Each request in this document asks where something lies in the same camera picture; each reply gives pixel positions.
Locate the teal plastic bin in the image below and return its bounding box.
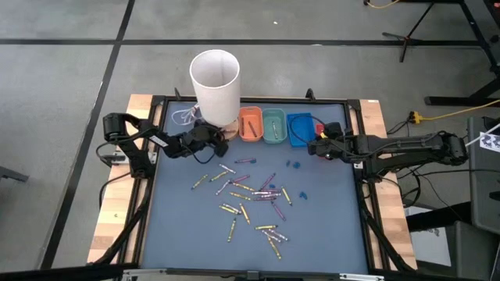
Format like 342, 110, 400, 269
262, 108, 288, 145

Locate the dark grey bin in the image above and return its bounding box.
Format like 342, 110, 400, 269
405, 202, 500, 281

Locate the black tripod stand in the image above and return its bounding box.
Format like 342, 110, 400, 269
381, 0, 500, 63

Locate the black aluminium table frame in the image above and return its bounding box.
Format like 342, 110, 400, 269
87, 87, 417, 281

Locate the blue slotted plastic basket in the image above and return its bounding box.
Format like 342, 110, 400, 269
286, 112, 316, 148

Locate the yellow extension cord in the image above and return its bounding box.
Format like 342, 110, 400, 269
408, 98, 500, 125

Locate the wooden table side board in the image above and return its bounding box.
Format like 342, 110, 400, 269
86, 93, 165, 265
357, 98, 418, 271

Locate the black T-shaped stand base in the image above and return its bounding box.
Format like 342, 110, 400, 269
423, 0, 500, 107

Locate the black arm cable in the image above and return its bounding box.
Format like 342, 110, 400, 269
180, 132, 217, 165
290, 113, 327, 148

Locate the silver aluminium bar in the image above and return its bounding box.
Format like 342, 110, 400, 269
122, 268, 168, 276
338, 273, 386, 281

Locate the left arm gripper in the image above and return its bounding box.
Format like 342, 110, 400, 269
182, 123, 230, 157

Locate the grey cabinet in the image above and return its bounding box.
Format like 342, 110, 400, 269
467, 116, 500, 235

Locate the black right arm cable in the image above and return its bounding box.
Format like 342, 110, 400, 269
290, 113, 327, 148

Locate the paper with printed marker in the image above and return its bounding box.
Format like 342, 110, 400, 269
479, 131, 500, 153

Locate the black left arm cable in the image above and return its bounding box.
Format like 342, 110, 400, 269
180, 132, 217, 165

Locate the orange plastic bin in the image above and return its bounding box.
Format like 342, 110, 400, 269
238, 105, 265, 143

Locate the thin yellow cable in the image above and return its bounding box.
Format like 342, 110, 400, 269
362, 0, 402, 10

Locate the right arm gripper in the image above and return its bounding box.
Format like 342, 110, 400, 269
307, 122, 348, 161

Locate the grey metal foot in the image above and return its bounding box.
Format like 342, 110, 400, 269
0, 165, 30, 183

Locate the white lamp power cable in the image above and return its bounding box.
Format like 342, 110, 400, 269
170, 104, 202, 126

